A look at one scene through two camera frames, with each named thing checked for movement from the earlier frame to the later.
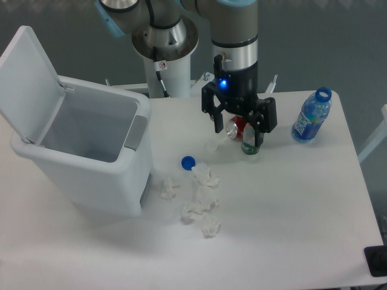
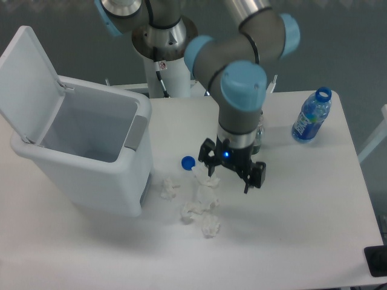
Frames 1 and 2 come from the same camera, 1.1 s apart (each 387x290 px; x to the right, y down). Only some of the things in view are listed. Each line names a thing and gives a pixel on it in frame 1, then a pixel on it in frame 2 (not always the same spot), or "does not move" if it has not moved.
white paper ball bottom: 210,226 does not move
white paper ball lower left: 190,211 does not move
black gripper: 237,92 → 239,159
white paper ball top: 204,176 does not move
